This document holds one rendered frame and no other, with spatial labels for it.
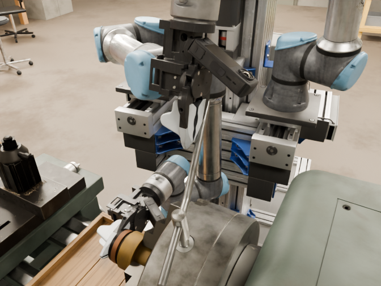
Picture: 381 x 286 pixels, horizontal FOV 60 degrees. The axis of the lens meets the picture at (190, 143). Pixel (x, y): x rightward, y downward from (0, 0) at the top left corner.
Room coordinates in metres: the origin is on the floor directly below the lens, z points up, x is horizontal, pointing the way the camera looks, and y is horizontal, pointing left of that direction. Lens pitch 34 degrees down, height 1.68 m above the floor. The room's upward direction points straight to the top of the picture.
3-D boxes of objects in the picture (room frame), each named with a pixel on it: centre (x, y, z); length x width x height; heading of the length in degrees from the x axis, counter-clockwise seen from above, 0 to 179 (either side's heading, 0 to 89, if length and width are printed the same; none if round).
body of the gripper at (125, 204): (0.60, 0.14, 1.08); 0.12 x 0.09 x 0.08; 151
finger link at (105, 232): (0.50, 0.18, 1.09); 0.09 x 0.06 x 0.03; 151
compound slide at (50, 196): (0.75, 0.48, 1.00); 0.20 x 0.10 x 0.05; 61
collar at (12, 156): (0.77, 0.50, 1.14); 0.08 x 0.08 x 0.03
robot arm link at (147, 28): (1.20, 0.14, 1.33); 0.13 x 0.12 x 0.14; 116
